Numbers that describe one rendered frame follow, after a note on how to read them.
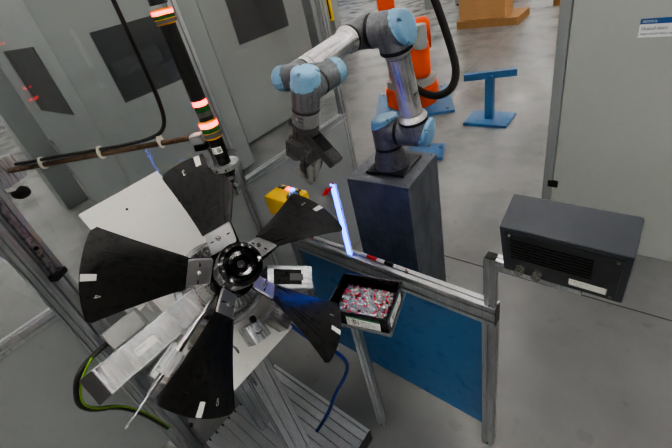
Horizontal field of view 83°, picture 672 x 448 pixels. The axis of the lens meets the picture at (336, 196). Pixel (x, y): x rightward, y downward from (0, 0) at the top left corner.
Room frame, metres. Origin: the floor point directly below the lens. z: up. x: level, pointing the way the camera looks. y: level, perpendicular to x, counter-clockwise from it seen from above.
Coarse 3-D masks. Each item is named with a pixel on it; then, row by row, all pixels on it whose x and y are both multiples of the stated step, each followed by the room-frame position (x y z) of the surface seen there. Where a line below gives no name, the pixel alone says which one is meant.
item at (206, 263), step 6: (198, 258) 0.79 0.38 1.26; (204, 258) 0.79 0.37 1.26; (210, 258) 0.80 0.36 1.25; (192, 264) 0.78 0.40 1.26; (198, 264) 0.79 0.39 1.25; (204, 264) 0.79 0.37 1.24; (210, 264) 0.79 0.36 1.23; (192, 270) 0.78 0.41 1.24; (198, 270) 0.78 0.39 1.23; (204, 270) 0.79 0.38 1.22; (210, 270) 0.79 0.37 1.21; (192, 276) 0.78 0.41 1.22; (198, 276) 0.78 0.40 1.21; (204, 276) 0.79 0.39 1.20; (210, 276) 0.79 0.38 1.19; (186, 282) 0.77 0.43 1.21; (192, 282) 0.78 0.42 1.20; (204, 282) 0.79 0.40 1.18
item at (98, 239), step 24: (96, 240) 0.75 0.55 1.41; (120, 240) 0.76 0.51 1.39; (96, 264) 0.73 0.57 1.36; (120, 264) 0.74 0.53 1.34; (144, 264) 0.75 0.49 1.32; (168, 264) 0.76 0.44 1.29; (96, 288) 0.71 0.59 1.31; (120, 288) 0.72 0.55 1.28; (144, 288) 0.73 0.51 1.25; (168, 288) 0.75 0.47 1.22; (96, 312) 0.69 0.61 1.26
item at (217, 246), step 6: (228, 222) 0.89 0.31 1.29; (216, 228) 0.89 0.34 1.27; (222, 228) 0.89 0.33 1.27; (228, 228) 0.88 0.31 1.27; (210, 234) 0.89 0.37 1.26; (216, 234) 0.88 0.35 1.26; (222, 234) 0.88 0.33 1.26; (228, 234) 0.87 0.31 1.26; (234, 234) 0.86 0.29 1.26; (210, 240) 0.88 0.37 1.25; (216, 240) 0.87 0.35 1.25; (222, 240) 0.86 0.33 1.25; (228, 240) 0.86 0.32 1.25; (234, 240) 0.85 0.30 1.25; (210, 246) 0.87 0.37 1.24; (216, 246) 0.86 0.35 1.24; (222, 246) 0.85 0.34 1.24; (210, 252) 0.86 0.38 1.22; (216, 252) 0.85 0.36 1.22
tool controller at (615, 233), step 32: (512, 224) 0.66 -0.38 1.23; (544, 224) 0.63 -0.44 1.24; (576, 224) 0.60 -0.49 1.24; (608, 224) 0.58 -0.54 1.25; (640, 224) 0.55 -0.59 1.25; (512, 256) 0.67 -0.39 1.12; (544, 256) 0.61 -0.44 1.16; (576, 256) 0.56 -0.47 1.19; (608, 256) 0.52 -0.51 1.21; (576, 288) 0.58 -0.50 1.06; (608, 288) 0.53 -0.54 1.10
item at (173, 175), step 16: (192, 160) 1.05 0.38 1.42; (176, 176) 1.03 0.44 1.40; (192, 176) 1.01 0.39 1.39; (208, 176) 1.00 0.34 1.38; (224, 176) 0.99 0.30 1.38; (176, 192) 1.00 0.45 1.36; (192, 192) 0.98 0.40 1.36; (208, 192) 0.96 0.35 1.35; (224, 192) 0.95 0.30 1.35; (192, 208) 0.95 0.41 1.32; (208, 208) 0.93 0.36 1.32; (224, 208) 0.92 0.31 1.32; (208, 224) 0.91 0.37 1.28
